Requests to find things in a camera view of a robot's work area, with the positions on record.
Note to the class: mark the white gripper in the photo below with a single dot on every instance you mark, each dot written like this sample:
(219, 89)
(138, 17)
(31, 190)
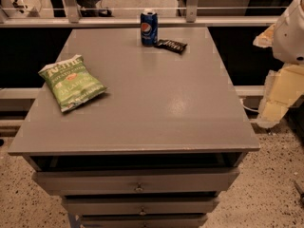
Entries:
(291, 37)

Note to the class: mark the black rxbar chocolate bar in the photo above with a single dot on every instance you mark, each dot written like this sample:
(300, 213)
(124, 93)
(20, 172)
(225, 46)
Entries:
(171, 45)

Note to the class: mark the green jalapeno chip bag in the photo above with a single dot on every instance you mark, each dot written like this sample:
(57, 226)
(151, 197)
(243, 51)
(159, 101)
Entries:
(71, 83)

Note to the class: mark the blue pepsi can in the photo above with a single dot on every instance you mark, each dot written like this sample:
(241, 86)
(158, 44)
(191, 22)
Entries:
(149, 27)

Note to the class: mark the grey drawer cabinet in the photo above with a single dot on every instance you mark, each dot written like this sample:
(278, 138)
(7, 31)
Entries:
(161, 111)

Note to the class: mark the top grey drawer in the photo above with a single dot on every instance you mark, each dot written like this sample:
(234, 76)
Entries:
(149, 181)

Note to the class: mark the grey drawer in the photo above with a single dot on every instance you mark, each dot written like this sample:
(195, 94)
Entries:
(148, 221)
(149, 181)
(141, 206)

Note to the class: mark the middle grey drawer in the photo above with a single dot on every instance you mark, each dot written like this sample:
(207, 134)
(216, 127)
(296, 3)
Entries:
(141, 206)

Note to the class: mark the bottom grey drawer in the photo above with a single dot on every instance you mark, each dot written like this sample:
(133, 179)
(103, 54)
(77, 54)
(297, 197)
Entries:
(148, 221)

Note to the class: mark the metal railing frame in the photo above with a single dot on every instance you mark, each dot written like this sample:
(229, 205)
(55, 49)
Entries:
(126, 13)

